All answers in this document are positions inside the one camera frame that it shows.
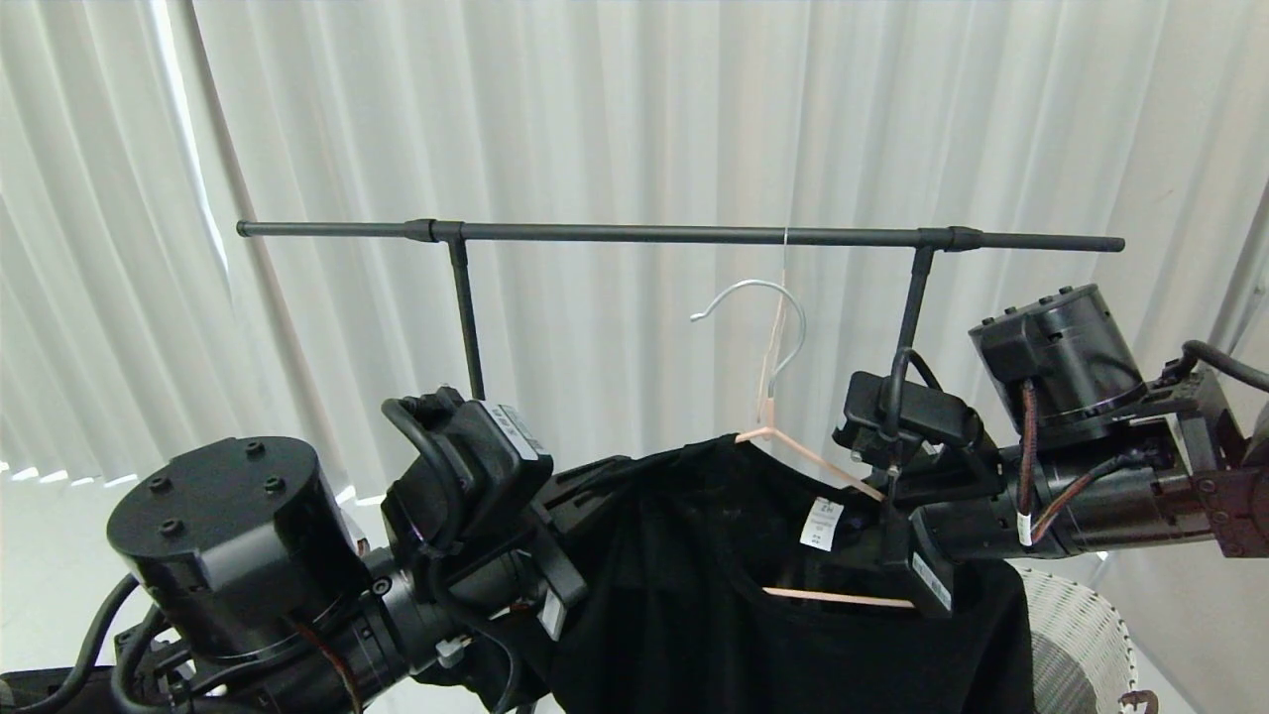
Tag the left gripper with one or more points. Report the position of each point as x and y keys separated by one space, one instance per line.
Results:
x=466 y=635

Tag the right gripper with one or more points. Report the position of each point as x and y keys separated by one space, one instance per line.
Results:
x=1140 y=511

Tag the black t-shirt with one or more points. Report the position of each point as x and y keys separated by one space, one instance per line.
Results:
x=694 y=615

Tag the pink clothes hanger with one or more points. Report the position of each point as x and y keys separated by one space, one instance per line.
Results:
x=793 y=347

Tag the white laundry basket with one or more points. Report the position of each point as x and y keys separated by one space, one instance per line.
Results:
x=1076 y=635

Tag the black clothes rack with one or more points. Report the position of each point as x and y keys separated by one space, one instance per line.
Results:
x=694 y=234

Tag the white curtain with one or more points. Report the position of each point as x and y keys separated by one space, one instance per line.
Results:
x=615 y=109

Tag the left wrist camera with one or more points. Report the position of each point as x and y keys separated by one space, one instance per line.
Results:
x=476 y=456

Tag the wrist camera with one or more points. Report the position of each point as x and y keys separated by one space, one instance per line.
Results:
x=476 y=456
x=922 y=412

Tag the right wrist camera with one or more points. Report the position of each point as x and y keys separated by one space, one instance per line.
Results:
x=922 y=412

